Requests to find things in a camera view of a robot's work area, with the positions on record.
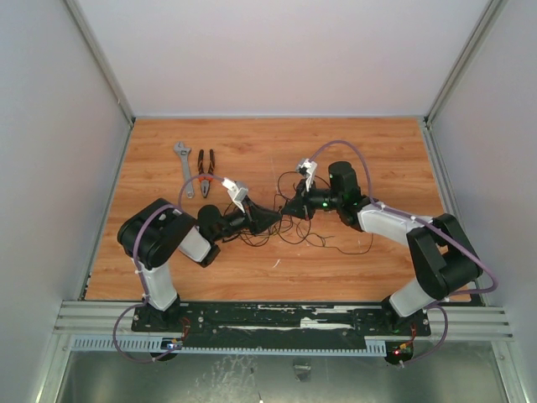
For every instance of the orange black pliers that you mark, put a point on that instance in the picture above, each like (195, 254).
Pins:
(205, 175)

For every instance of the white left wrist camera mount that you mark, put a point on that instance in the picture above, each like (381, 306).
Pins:
(237, 192)

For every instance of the silver adjustable wrench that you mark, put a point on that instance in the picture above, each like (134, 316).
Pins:
(183, 153)

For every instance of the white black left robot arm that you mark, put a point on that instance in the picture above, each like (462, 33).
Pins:
(152, 236)

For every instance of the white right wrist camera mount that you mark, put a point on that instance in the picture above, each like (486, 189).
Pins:
(307, 169)

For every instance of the aluminium frame rail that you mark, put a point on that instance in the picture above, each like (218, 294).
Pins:
(477, 144)

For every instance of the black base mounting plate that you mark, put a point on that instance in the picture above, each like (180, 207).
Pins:
(249, 325)

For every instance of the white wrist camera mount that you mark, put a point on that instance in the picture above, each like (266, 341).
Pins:
(237, 192)
(307, 169)

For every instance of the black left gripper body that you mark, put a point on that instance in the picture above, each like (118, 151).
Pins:
(243, 219)

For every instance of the black zip tie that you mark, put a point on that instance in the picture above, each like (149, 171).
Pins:
(279, 203)

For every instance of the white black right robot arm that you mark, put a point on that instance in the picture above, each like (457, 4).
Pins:
(444, 260)

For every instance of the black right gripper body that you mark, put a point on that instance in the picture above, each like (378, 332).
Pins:
(304, 202)

